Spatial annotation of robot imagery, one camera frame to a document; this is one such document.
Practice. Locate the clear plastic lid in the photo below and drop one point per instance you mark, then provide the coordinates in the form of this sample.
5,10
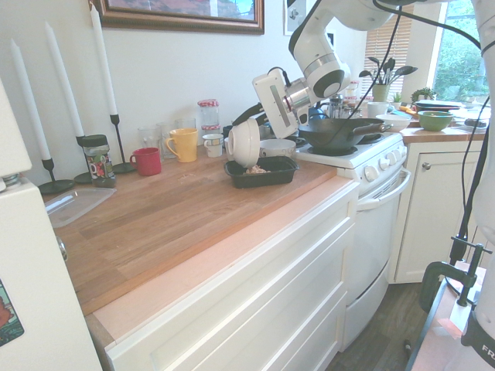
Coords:
77,206

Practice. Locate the small potted plant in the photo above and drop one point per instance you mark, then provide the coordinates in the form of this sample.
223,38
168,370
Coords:
397,99

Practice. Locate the spice jar with black lid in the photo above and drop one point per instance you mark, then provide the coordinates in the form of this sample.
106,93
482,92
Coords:
98,162

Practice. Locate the green bowl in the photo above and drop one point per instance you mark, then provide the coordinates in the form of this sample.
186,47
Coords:
435,121

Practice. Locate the short white taper candle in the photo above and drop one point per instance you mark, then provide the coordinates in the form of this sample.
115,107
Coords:
31,104

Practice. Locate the colourful green fridge magnet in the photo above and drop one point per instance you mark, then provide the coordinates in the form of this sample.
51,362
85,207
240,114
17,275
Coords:
9,313

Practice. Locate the white bowl black swirl pattern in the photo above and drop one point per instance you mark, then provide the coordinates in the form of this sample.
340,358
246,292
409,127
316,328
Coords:
276,147

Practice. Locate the stack of dark plates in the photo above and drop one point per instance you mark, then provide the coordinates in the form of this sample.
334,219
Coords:
439,105

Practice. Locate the wooden window blind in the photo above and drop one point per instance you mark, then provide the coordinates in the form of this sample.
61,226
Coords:
402,50

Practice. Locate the black plastic food box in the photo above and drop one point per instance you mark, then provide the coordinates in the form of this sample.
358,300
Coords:
267,179

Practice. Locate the blue kettle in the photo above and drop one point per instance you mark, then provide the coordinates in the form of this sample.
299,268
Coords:
318,113

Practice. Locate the wide white serving bowl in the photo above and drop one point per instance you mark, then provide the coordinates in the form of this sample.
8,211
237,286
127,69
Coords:
394,121

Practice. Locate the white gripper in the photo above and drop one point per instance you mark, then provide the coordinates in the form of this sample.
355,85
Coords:
276,104

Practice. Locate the white drawer cabinet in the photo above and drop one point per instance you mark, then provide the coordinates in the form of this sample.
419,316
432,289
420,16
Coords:
251,290

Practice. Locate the yellow mug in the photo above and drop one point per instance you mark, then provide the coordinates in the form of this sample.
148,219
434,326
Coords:
185,145

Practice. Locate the white wall poster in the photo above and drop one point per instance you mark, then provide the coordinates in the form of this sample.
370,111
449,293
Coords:
293,17

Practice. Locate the white kitchen stove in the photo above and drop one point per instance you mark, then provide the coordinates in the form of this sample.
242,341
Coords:
371,239

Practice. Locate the brown cereal flakes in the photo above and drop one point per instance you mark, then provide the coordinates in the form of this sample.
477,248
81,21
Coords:
255,169

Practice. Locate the green succulent wreath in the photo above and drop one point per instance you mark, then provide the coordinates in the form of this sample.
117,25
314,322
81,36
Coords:
422,94

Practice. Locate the plain white ceramic bowl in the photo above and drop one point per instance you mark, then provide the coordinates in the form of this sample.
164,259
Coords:
243,143

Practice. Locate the white cup blue pattern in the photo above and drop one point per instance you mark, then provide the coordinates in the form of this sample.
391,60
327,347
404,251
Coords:
213,146

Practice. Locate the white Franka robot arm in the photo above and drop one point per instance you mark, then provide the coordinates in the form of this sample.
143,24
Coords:
317,42

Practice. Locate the green metal clamp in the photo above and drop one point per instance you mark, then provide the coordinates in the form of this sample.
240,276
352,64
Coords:
433,278

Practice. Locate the plain white mug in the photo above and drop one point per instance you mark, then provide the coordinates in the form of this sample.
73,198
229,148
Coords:
377,110

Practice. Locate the red mug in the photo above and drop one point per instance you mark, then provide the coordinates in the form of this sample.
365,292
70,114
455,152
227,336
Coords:
149,162

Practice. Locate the small jar red lid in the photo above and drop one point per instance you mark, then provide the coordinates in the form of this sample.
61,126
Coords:
352,90

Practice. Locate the tall jar red checked lid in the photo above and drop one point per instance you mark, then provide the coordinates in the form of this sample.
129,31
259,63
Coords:
209,112

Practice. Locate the white cabinet with knob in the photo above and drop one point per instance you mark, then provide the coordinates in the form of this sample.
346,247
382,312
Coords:
433,216

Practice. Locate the wooden robot mounting board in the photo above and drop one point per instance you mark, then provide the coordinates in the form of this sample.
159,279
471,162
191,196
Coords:
437,340

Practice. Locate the black kitchen utensil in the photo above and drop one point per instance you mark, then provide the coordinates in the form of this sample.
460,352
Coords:
404,71
388,67
369,69

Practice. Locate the clear drinking glass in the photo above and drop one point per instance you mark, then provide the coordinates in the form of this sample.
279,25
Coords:
185,123
147,137
164,133

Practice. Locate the tall white taper candle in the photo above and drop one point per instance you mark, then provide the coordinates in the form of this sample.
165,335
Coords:
103,62

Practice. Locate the pale green utensil crock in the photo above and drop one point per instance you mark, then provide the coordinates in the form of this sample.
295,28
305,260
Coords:
381,92

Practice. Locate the black wok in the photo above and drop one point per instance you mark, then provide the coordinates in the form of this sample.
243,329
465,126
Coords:
332,133

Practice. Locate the framed picture brown frame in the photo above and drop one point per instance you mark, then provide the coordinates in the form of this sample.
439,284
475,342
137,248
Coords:
178,21

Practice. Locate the medium white taper candle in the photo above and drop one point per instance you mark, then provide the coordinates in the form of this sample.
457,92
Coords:
63,79

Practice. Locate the glass french press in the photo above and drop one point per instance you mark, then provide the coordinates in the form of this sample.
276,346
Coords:
336,108

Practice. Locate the short jar red checked lid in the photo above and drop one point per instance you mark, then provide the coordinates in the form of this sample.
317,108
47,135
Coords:
211,129

